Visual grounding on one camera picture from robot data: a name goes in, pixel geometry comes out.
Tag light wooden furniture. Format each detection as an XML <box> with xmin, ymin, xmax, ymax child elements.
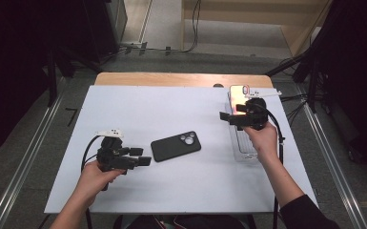
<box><xmin>180</xmin><ymin>0</ymin><xmax>333</xmax><ymax>57</ymax></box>

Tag person's right hand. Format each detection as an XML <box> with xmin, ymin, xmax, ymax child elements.
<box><xmin>242</xmin><ymin>122</ymin><xmax>279</xmax><ymax>163</ymax></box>

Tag black floor cables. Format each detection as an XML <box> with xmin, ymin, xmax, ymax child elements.
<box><xmin>119</xmin><ymin>0</ymin><xmax>203</xmax><ymax>55</ymax></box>

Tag white board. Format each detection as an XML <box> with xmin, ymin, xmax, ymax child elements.
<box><xmin>44</xmin><ymin>84</ymin><xmax>319</xmax><ymax>215</ymax></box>

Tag iridescent phone case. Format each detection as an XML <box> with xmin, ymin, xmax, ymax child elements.
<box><xmin>229</xmin><ymin>84</ymin><xmax>252</xmax><ymax>116</ymax></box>

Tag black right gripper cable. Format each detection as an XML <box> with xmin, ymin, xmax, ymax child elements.
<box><xmin>264</xmin><ymin>106</ymin><xmax>286</xmax><ymax>229</ymax></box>

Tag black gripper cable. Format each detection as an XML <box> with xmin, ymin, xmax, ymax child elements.
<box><xmin>264</xmin><ymin>106</ymin><xmax>286</xmax><ymax>229</ymax></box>
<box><xmin>80</xmin><ymin>135</ymin><xmax>104</xmax><ymax>173</ymax></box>

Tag black cabinet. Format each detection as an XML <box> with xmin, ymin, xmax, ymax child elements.
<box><xmin>84</xmin><ymin>0</ymin><xmax>129</xmax><ymax>62</ymax></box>

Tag person's dark zippered clothing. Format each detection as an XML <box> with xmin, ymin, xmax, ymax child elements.
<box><xmin>113</xmin><ymin>214</ymin><xmax>255</xmax><ymax>229</ymax></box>

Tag clear plastic box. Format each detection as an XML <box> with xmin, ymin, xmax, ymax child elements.
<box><xmin>225</xmin><ymin>91</ymin><xmax>260</xmax><ymax>162</ymax></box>

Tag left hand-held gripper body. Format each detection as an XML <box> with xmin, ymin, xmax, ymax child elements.
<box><xmin>95</xmin><ymin>128</ymin><xmax>137</xmax><ymax>175</ymax></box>

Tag metal floor rail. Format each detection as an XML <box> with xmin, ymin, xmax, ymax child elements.
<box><xmin>0</xmin><ymin>79</ymin><xmax>69</xmax><ymax>229</ymax></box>
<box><xmin>300</xmin><ymin>101</ymin><xmax>367</xmax><ymax>229</ymax></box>

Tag black phone case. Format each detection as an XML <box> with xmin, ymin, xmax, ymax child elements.
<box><xmin>150</xmin><ymin>131</ymin><xmax>202</xmax><ymax>163</ymax></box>

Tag black metal stand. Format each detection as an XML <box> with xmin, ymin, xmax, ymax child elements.
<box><xmin>264</xmin><ymin>18</ymin><xmax>335</xmax><ymax>114</ymax></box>
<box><xmin>44</xmin><ymin>46</ymin><xmax>104</xmax><ymax>108</ymax></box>

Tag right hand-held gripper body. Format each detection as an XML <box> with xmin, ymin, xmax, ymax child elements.
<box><xmin>228</xmin><ymin>90</ymin><xmax>282</xmax><ymax>132</ymax></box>

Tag person's left hand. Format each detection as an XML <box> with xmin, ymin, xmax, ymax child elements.
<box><xmin>74</xmin><ymin>160</ymin><xmax>125</xmax><ymax>204</ymax></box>

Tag wooden table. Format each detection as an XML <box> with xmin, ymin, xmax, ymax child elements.
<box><xmin>93</xmin><ymin>72</ymin><xmax>274</xmax><ymax>89</ymax></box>

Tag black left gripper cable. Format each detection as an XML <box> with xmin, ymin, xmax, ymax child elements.
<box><xmin>80</xmin><ymin>135</ymin><xmax>104</xmax><ymax>173</ymax></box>

